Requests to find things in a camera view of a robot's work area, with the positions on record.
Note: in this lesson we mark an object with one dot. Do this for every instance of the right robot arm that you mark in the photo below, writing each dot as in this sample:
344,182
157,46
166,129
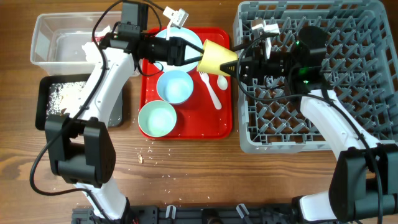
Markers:
364,183

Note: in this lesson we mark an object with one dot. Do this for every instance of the food scraps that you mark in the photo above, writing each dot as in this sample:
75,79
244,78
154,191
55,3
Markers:
62,96

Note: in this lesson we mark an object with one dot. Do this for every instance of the white napkin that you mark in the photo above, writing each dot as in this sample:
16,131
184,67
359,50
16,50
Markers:
91,51

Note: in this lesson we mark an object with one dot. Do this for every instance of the white plastic spoon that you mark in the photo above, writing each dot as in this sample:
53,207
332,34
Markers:
222,82

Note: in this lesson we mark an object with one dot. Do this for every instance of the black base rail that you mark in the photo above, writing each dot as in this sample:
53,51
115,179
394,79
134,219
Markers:
270,213

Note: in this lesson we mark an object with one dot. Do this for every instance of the light blue bowl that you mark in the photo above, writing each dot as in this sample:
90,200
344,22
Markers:
175,87

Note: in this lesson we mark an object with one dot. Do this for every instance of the light blue plate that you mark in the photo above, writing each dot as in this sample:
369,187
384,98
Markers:
191,37

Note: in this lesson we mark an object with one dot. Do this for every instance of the clear plastic waste bin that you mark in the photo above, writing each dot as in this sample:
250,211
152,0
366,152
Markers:
57,42

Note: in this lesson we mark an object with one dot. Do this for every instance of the grey dishwasher rack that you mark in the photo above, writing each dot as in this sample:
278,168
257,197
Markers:
360,64

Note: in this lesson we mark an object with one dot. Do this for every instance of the white plastic fork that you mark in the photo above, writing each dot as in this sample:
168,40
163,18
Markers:
206,80

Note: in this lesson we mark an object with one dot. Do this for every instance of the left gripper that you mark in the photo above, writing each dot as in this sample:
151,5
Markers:
176,51

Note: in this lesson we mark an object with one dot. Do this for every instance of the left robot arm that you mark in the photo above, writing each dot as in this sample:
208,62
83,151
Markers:
78,143

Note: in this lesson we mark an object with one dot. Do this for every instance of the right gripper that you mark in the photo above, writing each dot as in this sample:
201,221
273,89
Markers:
247,68

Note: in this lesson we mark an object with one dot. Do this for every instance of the yellow plastic cup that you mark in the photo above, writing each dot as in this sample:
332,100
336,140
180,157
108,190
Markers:
214,55

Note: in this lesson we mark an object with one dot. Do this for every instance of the red serving tray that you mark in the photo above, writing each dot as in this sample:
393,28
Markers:
197,118

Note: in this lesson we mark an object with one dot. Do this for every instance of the black food waste tray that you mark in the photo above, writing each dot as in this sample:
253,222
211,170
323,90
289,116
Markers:
42,101

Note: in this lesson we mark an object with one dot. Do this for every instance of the food crumb on table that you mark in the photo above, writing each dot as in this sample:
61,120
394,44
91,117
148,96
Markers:
140,159

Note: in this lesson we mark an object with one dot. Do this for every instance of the mint green bowl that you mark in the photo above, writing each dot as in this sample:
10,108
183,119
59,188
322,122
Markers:
157,118

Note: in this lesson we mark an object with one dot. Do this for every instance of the red sauce packet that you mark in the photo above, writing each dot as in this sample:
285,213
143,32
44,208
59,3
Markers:
97,39

